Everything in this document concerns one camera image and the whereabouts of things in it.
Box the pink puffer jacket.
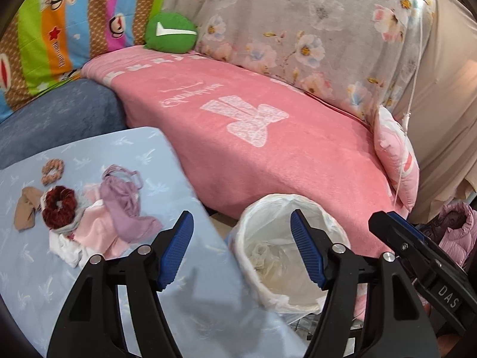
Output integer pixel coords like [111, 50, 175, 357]
[420, 202, 476, 268]

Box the dark red velvet scrunchie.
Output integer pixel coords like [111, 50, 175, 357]
[42, 186, 78, 229]

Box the mauve purple cloth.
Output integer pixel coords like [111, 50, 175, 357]
[100, 164, 162, 243]

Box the blue grey plush pillow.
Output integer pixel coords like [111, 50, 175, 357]
[1, 78, 127, 169]

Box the grey floral duvet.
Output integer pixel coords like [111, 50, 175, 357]
[163, 0, 436, 122]

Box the white lined trash bin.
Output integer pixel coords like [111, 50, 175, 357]
[229, 194, 350, 316]

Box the beige stocking sock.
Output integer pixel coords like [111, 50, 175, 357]
[14, 187, 43, 231]

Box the colourful monkey print quilt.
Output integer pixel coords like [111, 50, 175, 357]
[1, 0, 163, 120]

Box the green round cushion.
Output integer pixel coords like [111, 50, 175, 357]
[145, 12, 198, 54]

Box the tan patterned scrunchie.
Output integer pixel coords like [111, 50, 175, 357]
[41, 158, 65, 186]

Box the white sock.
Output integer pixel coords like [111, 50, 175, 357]
[49, 230, 84, 268]

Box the pink plush blanket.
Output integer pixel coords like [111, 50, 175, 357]
[82, 46, 403, 256]

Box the pink satin fabric piece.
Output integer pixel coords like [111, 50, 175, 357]
[73, 183, 129, 260]

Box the grey green sock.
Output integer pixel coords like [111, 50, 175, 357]
[49, 209, 85, 234]

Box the pink patterned small pillow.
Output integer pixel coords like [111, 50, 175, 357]
[374, 106, 419, 212]

